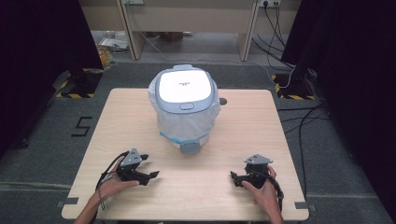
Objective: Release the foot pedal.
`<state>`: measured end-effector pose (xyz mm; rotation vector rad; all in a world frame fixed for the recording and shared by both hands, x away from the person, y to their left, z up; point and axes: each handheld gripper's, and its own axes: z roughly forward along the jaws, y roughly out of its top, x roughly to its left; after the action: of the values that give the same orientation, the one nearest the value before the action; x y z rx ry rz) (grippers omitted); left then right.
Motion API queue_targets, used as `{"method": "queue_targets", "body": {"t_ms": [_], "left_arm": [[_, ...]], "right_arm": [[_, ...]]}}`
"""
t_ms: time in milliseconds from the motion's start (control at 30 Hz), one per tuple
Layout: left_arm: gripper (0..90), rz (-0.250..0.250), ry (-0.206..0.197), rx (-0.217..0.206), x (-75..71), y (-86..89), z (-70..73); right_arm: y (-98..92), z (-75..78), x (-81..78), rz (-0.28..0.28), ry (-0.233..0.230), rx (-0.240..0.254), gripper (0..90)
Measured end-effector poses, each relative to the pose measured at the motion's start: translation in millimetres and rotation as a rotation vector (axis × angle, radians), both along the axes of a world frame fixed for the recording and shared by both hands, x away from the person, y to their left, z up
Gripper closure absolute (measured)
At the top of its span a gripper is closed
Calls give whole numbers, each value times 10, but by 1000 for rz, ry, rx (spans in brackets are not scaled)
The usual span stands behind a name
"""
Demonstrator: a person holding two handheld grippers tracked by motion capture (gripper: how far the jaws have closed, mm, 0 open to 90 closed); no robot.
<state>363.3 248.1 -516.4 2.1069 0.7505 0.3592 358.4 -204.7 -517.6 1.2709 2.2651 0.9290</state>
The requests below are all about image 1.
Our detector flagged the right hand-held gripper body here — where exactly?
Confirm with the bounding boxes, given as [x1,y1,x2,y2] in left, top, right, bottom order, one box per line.
[243,153,274,190]

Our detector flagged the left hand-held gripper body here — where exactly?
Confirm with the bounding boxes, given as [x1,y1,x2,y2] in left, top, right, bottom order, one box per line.
[116,147,149,187]

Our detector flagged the blue-grey trash bin white lid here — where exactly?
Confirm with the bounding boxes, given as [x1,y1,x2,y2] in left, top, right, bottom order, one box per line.
[154,63,218,155]

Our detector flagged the person's left hand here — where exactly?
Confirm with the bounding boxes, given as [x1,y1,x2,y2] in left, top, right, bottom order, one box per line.
[96,157,140,203]

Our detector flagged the person's right hand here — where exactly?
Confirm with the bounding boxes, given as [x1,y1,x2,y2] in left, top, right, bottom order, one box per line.
[241,164,284,218]

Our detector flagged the white plastic bin liner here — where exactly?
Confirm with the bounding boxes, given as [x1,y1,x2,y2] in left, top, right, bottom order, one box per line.
[148,73,222,145]

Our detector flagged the grey tape strip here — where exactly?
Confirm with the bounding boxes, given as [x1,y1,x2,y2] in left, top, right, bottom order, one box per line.
[293,201,317,213]
[56,197,79,208]

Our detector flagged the hazard-striped stand base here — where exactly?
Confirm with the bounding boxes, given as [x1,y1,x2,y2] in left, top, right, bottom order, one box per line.
[55,67,105,100]
[270,73,317,101]

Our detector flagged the clutter of packets on floor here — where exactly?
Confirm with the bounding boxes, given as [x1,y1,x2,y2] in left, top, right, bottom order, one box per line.
[92,30,131,68]

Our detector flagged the black curtain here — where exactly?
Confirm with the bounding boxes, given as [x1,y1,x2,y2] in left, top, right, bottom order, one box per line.
[0,0,105,158]
[280,0,396,216]

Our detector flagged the beige office desk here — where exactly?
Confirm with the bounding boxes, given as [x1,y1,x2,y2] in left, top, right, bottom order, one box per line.
[78,0,303,63]

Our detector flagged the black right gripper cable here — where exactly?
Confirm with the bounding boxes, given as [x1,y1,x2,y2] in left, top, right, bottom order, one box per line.
[264,170,285,213]

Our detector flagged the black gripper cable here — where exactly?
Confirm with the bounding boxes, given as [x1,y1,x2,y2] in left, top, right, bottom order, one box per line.
[264,170,285,213]
[94,150,130,211]

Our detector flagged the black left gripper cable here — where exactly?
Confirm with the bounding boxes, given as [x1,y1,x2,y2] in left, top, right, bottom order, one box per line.
[94,150,130,211]

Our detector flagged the black floor cables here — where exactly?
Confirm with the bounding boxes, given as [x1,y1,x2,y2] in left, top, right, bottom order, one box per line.
[276,102,332,200]

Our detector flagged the black cables from outlet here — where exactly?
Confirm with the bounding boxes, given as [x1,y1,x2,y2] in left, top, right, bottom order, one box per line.
[251,3,296,72]

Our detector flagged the white wall power outlet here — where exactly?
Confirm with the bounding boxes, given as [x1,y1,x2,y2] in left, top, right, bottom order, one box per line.
[257,0,282,8]

